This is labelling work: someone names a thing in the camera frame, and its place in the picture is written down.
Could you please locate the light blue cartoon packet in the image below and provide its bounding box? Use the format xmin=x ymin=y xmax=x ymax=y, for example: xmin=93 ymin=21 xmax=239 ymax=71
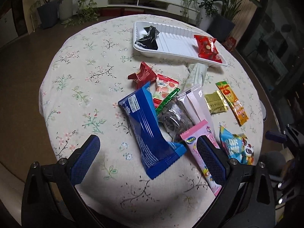
xmin=219 ymin=126 xmax=254 ymax=165

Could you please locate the orange yellow snack bar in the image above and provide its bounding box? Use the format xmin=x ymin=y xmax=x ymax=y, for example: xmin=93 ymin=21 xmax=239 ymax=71
xmin=215 ymin=81 xmax=248 ymax=126

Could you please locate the gold snack packet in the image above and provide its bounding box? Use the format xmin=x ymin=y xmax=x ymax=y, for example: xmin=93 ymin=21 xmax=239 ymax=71
xmin=204 ymin=91 xmax=229 ymax=114

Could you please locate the pale pink snack packet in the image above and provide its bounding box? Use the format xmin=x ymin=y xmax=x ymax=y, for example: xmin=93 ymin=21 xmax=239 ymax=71
xmin=177 ymin=84 xmax=215 ymax=137

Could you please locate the blue cookie packet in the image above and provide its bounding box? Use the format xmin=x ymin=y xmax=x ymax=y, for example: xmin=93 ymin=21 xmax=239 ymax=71
xmin=118 ymin=82 xmax=187 ymax=180

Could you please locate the white green snack packet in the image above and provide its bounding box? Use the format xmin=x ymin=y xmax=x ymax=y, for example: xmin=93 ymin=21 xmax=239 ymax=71
xmin=183 ymin=63 xmax=208 ymax=91

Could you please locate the green-edged seed packet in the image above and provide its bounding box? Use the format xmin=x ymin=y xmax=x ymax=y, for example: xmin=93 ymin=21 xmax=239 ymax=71
xmin=156 ymin=88 xmax=194 ymax=142

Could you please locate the strawberry candy packet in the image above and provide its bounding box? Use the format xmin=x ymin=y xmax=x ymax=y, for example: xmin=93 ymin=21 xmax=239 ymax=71
xmin=153 ymin=74 xmax=179 ymax=108

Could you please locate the red snack packet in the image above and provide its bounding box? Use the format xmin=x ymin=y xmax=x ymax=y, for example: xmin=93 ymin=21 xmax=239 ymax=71
xmin=194 ymin=35 xmax=223 ymax=63
xmin=127 ymin=62 xmax=157 ymax=89

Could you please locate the red bag on floor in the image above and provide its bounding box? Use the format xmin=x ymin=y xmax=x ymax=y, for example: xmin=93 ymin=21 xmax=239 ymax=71
xmin=223 ymin=36 xmax=237 ymax=52

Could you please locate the red snack packet in tray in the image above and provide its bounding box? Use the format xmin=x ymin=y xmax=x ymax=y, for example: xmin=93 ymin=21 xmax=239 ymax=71
xmin=194 ymin=35 xmax=223 ymax=63

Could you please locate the large dark pot plant right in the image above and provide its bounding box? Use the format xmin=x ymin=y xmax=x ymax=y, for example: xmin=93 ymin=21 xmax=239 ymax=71
xmin=207 ymin=0 xmax=261 ymax=43

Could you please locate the white plastic tray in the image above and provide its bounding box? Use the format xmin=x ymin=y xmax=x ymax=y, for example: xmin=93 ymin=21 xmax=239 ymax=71
xmin=133 ymin=21 xmax=228 ymax=67

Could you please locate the black snack packet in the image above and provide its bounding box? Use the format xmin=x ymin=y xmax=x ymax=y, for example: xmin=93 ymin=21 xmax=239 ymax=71
xmin=135 ymin=26 xmax=160 ymax=50

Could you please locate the dark grey plant pot left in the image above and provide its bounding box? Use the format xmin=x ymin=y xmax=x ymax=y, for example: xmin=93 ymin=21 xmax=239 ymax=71
xmin=37 ymin=0 xmax=58 ymax=29

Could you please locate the trailing green plant left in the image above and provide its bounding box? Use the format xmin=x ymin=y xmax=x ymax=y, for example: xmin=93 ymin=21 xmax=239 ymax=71
xmin=59 ymin=0 xmax=99 ymax=27

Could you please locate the white plant pot left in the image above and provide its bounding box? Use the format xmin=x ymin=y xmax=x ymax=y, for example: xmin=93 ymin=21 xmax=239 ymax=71
xmin=58 ymin=0 xmax=73 ymax=22

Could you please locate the small green plant right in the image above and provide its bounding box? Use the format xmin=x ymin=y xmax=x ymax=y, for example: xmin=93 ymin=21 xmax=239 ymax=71
xmin=181 ymin=0 xmax=218 ymax=27

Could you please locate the white tv console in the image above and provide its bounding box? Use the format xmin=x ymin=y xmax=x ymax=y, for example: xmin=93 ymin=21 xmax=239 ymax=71
xmin=94 ymin=0 xmax=195 ymax=21

